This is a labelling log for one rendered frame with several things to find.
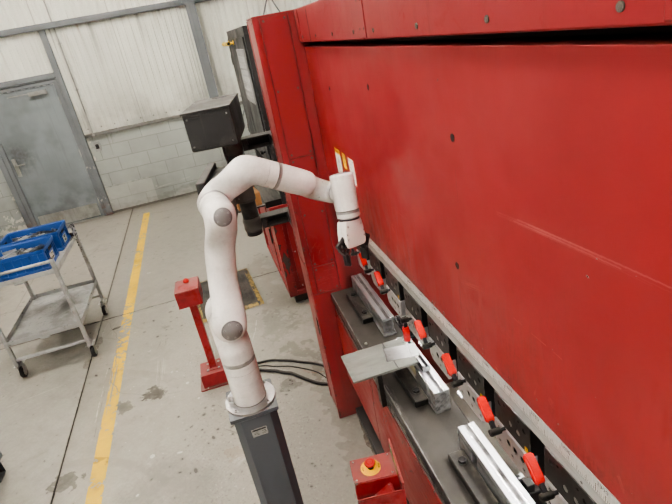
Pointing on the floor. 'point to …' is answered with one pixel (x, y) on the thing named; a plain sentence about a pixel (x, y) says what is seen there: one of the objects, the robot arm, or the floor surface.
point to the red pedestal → (192, 296)
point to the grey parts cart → (53, 307)
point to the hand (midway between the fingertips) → (356, 259)
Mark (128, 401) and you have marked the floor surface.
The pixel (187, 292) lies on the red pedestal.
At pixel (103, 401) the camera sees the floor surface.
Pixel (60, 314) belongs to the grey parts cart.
